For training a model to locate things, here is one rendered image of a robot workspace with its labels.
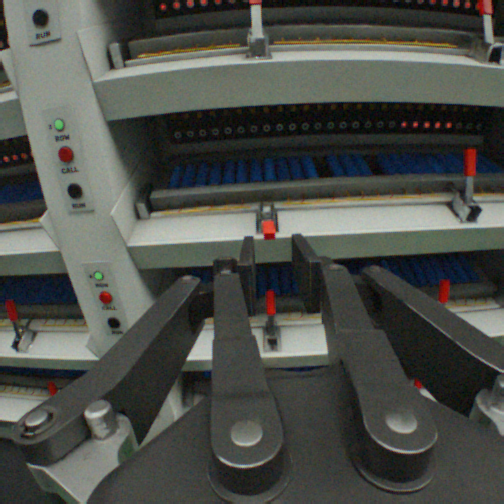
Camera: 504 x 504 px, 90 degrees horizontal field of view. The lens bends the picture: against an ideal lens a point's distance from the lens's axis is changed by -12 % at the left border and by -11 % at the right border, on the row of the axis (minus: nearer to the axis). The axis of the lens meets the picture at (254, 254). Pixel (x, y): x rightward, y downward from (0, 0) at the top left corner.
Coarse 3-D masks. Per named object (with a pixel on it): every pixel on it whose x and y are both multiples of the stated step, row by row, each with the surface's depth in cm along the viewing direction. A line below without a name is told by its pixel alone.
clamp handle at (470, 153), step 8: (464, 152) 33; (472, 152) 32; (464, 160) 33; (472, 160) 33; (464, 168) 33; (472, 168) 33; (472, 176) 33; (472, 184) 33; (472, 192) 34; (464, 200) 35; (472, 200) 34
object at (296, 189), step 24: (168, 192) 38; (192, 192) 38; (216, 192) 38; (240, 192) 38; (264, 192) 38; (288, 192) 38; (312, 192) 38; (336, 192) 38; (360, 192) 39; (384, 192) 39; (408, 192) 39; (432, 192) 37
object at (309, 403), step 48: (288, 384) 7; (336, 384) 6; (192, 432) 5; (288, 432) 5; (336, 432) 5; (480, 432) 5; (144, 480) 4; (192, 480) 4; (288, 480) 4; (336, 480) 4; (384, 480) 4; (432, 480) 4; (480, 480) 4
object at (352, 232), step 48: (192, 144) 45; (240, 144) 45; (288, 144) 46; (144, 192) 38; (480, 192) 39; (144, 240) 35; (192, 240) 35; (240, 240) 35; (288, 240) 35; (336, 240) 35; (384, 240) 35; (432, 240) 35; (480, 240) 35
